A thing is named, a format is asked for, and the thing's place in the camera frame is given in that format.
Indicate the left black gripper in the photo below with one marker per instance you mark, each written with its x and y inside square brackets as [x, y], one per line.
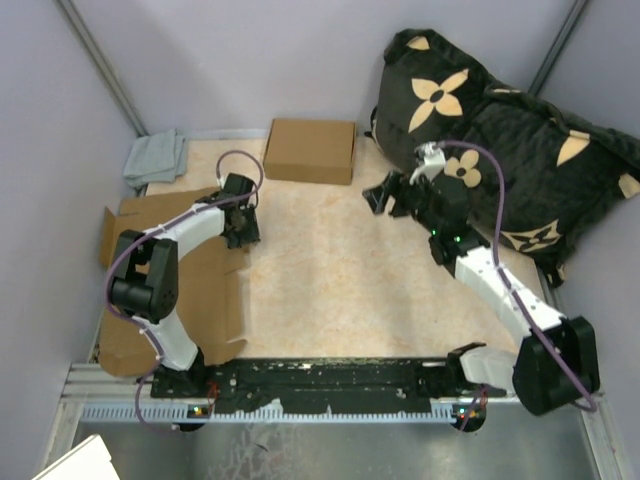
[249, 236]

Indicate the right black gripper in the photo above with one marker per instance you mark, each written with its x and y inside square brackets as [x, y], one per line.
[398, 183]

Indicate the brown cardboard box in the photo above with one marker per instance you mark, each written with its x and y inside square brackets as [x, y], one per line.
[310, 151]
[209, 301]

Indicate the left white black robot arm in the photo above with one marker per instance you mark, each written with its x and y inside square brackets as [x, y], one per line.
[142, 283]

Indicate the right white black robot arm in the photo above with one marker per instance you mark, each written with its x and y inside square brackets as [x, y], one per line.
[557, 362]

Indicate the grey folded cloth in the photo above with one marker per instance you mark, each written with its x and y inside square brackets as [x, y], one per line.
[160, 158]

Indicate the black plush flower cushion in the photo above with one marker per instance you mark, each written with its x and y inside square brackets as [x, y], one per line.
[540, 176]

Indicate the white board corner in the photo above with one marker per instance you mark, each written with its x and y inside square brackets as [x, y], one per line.
[90, 460]

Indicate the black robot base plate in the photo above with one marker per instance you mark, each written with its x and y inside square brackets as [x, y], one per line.
[315, 386]

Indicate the right grey corner post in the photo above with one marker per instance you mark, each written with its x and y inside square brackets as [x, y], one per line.
[558, 45]

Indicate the grey corner post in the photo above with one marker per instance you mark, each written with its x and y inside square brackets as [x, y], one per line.
[558, 45]
[107, 73]

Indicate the aluminium rail frame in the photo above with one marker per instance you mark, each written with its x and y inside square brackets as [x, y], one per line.
[487, 435]

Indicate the left grey corner post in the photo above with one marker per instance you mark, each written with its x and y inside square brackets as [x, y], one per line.
[107, 73]

